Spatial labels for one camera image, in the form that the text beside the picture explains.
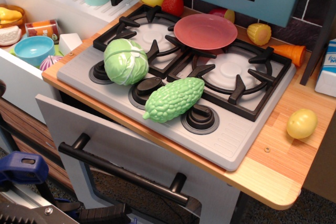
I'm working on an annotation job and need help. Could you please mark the yellow toy potato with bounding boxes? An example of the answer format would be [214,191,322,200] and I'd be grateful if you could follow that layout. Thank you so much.
[287,109,318,139]

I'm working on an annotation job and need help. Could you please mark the pink plastic plate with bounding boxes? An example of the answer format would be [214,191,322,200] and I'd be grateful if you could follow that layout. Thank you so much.
[174,14,238,50]

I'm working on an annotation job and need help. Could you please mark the red toy strawberry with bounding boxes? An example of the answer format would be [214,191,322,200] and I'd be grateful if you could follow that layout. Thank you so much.
[161,0,184,16]

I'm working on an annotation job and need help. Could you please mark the red orange toy can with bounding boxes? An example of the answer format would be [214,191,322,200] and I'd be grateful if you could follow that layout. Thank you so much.
[25,19,60,44]

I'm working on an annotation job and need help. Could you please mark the white toy wedge block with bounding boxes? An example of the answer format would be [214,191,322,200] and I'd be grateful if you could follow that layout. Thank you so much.
[59,33,82,56]

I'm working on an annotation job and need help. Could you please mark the green toy cabbage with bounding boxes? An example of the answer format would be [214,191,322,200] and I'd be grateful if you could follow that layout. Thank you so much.
[103,38,149,86]

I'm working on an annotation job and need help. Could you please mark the orange plastic bowl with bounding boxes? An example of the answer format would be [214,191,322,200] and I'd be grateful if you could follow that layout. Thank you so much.
[1,4,26,29]

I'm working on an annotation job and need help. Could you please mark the black left burner grate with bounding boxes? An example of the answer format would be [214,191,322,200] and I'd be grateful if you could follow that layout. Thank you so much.
[93,5,188,79]

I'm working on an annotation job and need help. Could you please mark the purple toy onion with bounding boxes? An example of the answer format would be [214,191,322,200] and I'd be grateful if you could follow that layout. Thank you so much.
[39,55,63,71]

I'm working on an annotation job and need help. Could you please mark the yellow toy pepper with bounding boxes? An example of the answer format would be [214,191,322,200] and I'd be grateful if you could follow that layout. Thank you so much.
[0,7,23,25]

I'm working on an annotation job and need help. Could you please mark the black left stove knob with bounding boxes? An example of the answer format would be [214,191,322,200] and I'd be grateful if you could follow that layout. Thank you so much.
[89,60,113,84]

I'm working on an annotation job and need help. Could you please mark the black stove knob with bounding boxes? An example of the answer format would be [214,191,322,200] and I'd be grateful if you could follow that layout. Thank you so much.
[181,104,219,135]
[128,77,165,110]
[89,60,113,84]

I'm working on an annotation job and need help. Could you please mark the blue plastic bowl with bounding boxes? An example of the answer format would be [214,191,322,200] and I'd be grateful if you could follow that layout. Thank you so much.
[14,36,55,67]

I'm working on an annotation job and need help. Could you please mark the white toy bread piece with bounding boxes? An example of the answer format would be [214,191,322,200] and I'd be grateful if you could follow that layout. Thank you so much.
[0,26,22,46]

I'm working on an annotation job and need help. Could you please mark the black middle stove knob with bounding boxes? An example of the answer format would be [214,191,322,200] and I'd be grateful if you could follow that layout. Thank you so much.
[128,77,165,110]

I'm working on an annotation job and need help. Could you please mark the red yellow toy fruit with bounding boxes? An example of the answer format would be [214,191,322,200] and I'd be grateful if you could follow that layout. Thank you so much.
[209,7,235,23]

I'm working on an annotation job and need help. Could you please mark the green toy bitter gourd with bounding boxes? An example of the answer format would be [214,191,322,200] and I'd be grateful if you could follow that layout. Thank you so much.
[142,77,205,123]

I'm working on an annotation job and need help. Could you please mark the white oven door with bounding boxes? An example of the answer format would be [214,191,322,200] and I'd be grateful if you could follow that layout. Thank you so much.
[36,94,242,223]

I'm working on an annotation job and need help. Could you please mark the grey toy stove top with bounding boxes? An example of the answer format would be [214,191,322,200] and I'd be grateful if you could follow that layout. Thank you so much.
[56,21,297,172]

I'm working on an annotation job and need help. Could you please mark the yellow toy corn cob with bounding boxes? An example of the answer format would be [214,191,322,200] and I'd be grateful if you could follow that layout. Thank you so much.
[247,23,271,46]

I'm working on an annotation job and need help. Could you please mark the black right stove knob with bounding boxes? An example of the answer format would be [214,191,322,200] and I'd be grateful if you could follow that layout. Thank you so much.
[181,104,219,135]

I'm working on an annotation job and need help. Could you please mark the orange toy carrot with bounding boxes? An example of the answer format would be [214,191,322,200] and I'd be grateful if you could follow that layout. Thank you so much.
[271,45,306,67]

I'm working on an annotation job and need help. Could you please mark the blue clamp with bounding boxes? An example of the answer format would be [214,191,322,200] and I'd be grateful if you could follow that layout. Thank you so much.
[1,151,49,185]

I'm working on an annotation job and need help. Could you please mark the white blue milk carton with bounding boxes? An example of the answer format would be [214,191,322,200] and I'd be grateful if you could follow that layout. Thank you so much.
[315,39,336,97]

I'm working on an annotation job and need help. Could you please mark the black oven door handle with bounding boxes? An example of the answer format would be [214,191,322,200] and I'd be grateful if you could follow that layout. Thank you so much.
[58,133,189,207]

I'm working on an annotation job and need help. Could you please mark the black clamp handle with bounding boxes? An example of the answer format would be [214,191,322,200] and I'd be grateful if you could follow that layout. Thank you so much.
[56,200,132,223]

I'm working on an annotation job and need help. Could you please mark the metal mounting rail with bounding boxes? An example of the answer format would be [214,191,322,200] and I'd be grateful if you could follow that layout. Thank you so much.
[1,185,77,224]

